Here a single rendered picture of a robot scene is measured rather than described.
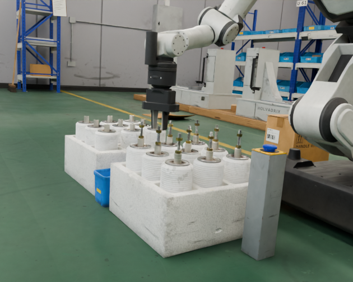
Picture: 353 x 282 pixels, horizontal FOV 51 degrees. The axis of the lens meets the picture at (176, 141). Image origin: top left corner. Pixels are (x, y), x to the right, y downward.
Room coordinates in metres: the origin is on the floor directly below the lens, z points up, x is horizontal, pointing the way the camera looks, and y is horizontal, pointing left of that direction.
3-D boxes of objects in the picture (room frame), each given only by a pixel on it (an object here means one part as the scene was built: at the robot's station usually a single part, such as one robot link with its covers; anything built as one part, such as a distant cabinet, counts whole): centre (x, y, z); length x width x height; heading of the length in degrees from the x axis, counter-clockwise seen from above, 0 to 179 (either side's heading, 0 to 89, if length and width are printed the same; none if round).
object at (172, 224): (1.22, -0.04, 0.09); 0.39 x 0.39 x 0.18; 34
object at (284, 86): (7.13, -2.12, 0.36); 0.50 x 0.38 x 0.21; 121
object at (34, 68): (6.54, 2.46, 0.36); 0.31 x 0.25 x 0.20; 121
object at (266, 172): (1.02, -0.26, 0.16); 0.07 x 0.07 x 0.31; 34
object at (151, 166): (1.16, 0.06, 0.16); 0.10 x 0.10 x 0.18
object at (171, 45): (1.14, 0.06, 0.57); 0.11 x 0.11 x 0.11; 48
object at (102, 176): (1.41, 0.16, 0.06); 0.30 x 0.11 x 0.12; 124
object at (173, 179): (1.06, -0.01, 0.16); 0.10 x 0.10 x 0.18
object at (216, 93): (5.28, -0.17, 0.45); 1.61 x 0.57 x 0.74; 31
